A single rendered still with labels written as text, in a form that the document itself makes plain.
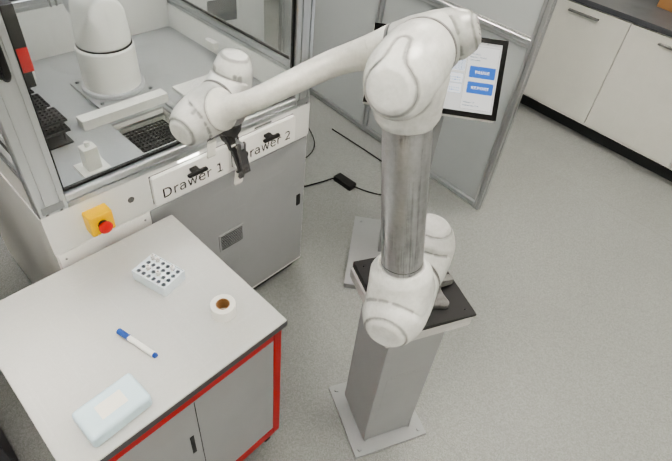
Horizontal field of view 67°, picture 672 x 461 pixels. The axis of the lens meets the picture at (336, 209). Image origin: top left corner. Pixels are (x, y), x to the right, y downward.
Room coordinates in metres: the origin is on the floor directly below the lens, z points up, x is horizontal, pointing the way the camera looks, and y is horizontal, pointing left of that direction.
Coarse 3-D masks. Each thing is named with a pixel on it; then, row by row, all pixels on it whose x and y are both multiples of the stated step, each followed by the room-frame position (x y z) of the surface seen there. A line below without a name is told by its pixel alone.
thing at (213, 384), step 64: (128, 256) 1.03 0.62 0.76; (192, 256) 1.06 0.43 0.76; (0, 320) 0.75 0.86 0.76; (64, 320) 0.78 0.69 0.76; (128, 320) 0.80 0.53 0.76; (192, 320) 0.82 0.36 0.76; (256, 320) 0.85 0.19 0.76; (64, 384) 0.60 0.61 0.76; (192, 384) 0.64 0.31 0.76; (256, 384) 0.79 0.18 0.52; (64, 448) 0.45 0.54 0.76; (128, 448) 0.49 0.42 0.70; (192, 448) 0.61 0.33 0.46
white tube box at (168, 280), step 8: (144, 264) 0.97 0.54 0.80; (152, 264) 0.98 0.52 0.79; (160, 264) 0.98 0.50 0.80; (168, 264) 0.98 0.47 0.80; (136, 272) 0.94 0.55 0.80; (144, 272) 0.95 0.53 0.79; (152, 272) 0.95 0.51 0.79; (160, 272) 0.95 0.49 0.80; (168, 272) 0.96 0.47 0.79; (176, 272) 0.96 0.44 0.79; (184, 272) 0.97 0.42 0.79; (136, 280) 0.94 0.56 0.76; (144, 280) 0.92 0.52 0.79; (152, 280) 0.93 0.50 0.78; (160, 280) 0.92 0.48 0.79; (168, 280) 0.93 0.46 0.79; (176, 280) 0.93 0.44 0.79; (152, 288) 0.91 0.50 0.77; (160, 288) 0.90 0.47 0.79; (168, 288) 0.90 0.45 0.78
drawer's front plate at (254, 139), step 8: (280, 120) 1.62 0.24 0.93; (288, 120) 1.64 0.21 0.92; (264, 128) 1.56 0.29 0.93; (272, 128) 1.58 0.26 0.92; (280, 128) 1.61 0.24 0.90; (288, 128) 1.64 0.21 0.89; (248, 136) 1.49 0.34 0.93; (256, 136) 1.52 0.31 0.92; (280, 136) 1.61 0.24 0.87; (288, 136) 1.64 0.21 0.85; (248, 144) 1.49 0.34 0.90; (256, 144) 1.52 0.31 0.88; (264, 144) 1.55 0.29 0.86; (272, 144) 1.58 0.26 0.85; (280, 144) 1.61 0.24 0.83; (248, 152) 1.49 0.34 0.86; (256, 152) 1.52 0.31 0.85; (264, 152) 1.55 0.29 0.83; (232, 160) 1.45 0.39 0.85
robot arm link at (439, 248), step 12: (432, 216) 1.05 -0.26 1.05; (432, 228) 0.99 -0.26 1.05; (444, 228) 1.00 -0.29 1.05; (432, 240) 0.96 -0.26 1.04; (444, 240) 0.97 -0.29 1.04; (432, 252) 0.94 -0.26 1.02; (444, 252) 0.95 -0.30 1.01; (432, 264) 0.91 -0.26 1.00; (444, 264) 0.93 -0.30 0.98; (444, 276) 0.93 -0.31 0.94
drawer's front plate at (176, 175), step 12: (204, 156) 1.35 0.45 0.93; (216, 156) 1.39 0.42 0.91; (228, 156) 1.42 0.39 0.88; (180, 168) 1.28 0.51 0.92; (216, 168) 1.38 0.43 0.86; (228, 168) 1.42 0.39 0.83; (156, 180) 1.21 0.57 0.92; (168, 180) 1.24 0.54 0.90; (180, 180) 1.27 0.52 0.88; (192, 180) 1.31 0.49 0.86; (204, 180) 1.34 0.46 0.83; (156, 192) 1.21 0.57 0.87; (168, 192) 1.24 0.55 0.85; (180, 192) 1.27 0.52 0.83; (156, 204) 1.20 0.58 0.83
